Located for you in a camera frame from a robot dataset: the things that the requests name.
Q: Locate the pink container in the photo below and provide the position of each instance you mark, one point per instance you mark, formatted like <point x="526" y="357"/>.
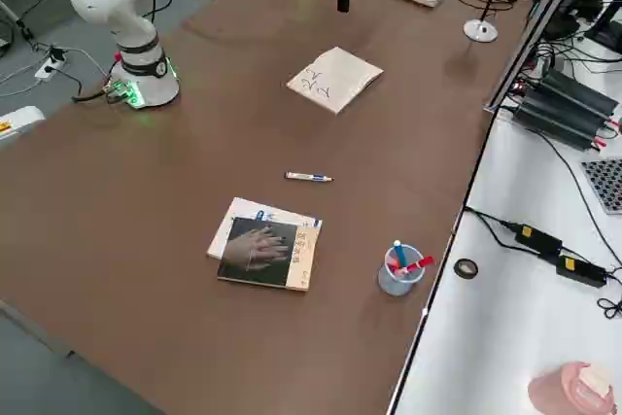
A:
<point x="549" y="390"/>

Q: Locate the book with hands photo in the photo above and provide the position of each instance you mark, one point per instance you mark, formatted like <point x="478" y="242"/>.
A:
<point x="262" y="254"/>

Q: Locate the black power adapter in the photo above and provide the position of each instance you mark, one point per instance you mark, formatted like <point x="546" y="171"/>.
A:
<point x="537" y="239"/>
<point x="580" y="271"/>

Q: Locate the white power strip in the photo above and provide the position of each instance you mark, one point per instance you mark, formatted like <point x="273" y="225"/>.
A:
<point x="48" y="70"/>

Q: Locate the black computer monitor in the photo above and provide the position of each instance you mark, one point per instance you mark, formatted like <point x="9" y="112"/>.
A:
<point x="607" y="31"/>

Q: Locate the aluminium frame post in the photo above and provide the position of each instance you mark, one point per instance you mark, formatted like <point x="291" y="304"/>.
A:
<point x="530" y="36"/>

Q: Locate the white blue marker pen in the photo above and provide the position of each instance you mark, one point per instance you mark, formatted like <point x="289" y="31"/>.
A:
<point x="306" y="175"/>

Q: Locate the white box yellow label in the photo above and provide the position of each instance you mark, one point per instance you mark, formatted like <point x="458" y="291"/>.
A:
<point x="19" y="123"/>

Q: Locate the cream paper notebook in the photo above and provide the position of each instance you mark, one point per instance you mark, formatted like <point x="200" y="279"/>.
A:
<point x="340" y="79"/>

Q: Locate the black tape roll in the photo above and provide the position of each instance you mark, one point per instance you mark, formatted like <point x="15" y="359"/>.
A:
<point x="456" y="267"/>

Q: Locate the dotted calibration board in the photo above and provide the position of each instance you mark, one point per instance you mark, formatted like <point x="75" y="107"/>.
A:
<point x="605" y="186"/>

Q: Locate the blue mesh pen cup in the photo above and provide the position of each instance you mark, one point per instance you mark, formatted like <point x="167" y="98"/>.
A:
<point x="393" y="284"/>

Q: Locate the red marker pen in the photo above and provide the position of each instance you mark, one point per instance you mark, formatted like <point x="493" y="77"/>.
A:
<point x="418" y="265"/>

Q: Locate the white blue paperback book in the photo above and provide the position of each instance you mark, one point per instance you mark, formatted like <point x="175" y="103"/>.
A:
<point x="238" y="208"/>

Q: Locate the black finned power supply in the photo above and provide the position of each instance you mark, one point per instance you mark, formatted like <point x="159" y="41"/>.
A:
<point x="554" y="121"/>
<point x="578" y="92"/>

